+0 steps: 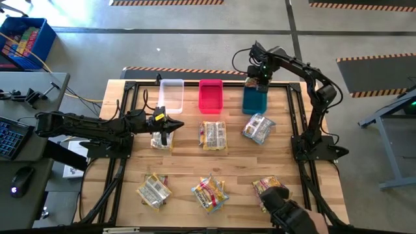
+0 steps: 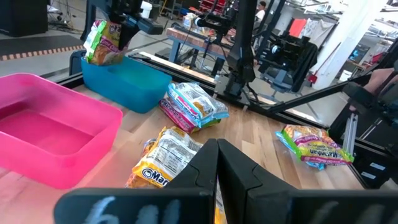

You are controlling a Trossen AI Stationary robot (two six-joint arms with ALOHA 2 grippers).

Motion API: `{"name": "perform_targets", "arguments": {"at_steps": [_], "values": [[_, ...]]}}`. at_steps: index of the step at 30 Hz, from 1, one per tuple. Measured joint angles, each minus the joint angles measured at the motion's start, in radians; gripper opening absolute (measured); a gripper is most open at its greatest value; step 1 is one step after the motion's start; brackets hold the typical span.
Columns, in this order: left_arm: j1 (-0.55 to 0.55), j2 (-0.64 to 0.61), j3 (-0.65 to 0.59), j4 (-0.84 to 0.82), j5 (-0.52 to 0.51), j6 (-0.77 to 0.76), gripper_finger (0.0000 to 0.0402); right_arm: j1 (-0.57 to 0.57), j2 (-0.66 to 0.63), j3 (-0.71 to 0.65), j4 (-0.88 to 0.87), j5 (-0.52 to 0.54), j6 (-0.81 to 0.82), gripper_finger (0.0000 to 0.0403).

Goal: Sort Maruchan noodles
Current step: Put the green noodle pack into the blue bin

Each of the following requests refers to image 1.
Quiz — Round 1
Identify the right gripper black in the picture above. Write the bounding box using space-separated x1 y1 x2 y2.
257 63 274 94

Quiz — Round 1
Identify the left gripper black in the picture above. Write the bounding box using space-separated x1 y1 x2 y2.
144 111 185 146

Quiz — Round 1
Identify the blue less-sodium chicken ramen packet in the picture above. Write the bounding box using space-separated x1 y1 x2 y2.
242 112 276 146
190 174 230 215

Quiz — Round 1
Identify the yellow creamy chicken ramen packet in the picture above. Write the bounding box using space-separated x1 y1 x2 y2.
199 120 228 151
150 129 175 151
135 174 172 212

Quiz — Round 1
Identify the blue plastic bin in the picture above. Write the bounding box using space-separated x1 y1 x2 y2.
242 84 268 116

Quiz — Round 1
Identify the clear white plastic bin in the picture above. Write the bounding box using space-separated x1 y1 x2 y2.
157 79 185 115

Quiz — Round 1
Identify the pink plastic bin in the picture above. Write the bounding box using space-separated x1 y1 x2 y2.
198 79 224 115

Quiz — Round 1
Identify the black hazard-striped floor mat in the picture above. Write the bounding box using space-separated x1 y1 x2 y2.
109 0 225 7
120 66 251 81
336 53 416 99
308 0 416 13

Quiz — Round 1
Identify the white cardboard box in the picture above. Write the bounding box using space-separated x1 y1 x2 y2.
62 139 90 179

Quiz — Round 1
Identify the blue-grey metal stand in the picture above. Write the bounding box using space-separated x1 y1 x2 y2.
357 87 416 191

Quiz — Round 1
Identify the black desk clamp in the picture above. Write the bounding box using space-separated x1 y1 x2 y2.
0 83 61 107

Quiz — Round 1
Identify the grey desk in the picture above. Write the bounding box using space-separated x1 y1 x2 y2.
0 71 71 234

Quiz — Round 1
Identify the blue storage crate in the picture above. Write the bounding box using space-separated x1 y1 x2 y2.
0 16 58 71

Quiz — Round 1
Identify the black computer mouse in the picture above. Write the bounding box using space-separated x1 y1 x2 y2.
9 166 35 199

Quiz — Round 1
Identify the black keyboard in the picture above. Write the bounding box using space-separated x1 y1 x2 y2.
0 116 34 162

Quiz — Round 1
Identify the stack of colourful packets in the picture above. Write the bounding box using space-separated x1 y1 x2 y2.
2 26 42 59

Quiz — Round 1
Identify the left wrist camera yellow label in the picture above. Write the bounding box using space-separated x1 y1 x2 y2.
151 106 167 123

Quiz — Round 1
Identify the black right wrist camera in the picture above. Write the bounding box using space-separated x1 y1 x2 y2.
246 64 260 79

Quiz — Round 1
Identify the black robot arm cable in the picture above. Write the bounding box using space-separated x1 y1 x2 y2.
231 47 257 76

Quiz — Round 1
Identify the black aluminium table frame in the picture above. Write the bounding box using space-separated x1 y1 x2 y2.
73 79 351 230

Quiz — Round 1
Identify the yellow cable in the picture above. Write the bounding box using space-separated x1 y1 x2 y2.
0 31 103 103

